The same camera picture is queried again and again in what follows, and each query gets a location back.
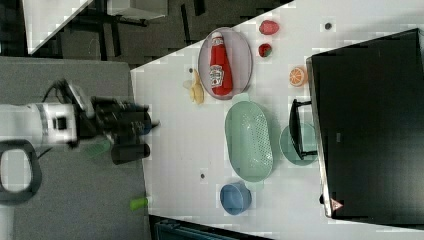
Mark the white background table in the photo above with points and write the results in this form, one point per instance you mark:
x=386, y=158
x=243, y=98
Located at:
x=44, y=18

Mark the green marker tape piece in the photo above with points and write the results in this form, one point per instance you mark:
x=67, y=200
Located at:
x=138, y=203

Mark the small red strawberry toy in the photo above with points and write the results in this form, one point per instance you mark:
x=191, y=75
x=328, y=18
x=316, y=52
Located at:
x=264, y=50

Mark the yellow toy banana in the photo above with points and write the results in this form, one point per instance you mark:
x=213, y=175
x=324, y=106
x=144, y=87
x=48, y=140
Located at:
x=194, y=87

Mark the green round plate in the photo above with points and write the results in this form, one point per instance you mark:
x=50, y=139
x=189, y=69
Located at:
x=308, y=144

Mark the green oval plastic strainer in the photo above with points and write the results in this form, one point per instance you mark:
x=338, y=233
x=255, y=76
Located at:
x=248, y=142

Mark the grey foam mat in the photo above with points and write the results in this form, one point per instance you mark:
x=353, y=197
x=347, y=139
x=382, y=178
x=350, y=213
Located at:
x=82, y=197

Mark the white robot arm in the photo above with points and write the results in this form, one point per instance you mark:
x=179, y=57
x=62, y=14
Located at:
x=29, y=131

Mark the black toaster oven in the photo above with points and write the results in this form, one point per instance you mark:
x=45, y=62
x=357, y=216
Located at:
x=368, y=114

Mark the large red strawberry toy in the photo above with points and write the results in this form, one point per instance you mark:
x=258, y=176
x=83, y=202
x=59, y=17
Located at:
x=269, y=27

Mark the dark teal bin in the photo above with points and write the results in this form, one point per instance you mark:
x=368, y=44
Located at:
x=174, y=230

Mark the red ketchup bottle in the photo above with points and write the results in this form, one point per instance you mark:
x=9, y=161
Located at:
x=220, y=71

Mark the orange slice toy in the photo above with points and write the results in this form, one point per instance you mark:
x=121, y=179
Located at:
x=297, y=77

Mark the black oven door handle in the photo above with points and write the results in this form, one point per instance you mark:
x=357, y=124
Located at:
x=295, y=129

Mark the blue plastic cup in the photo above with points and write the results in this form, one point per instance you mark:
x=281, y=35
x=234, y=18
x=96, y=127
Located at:
x=235, y=198

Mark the black cylinder cup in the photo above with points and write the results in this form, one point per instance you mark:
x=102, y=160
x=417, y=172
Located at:
x=122, y=154

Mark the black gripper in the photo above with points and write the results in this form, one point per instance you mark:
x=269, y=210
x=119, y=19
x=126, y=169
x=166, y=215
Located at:
x=118, y=119

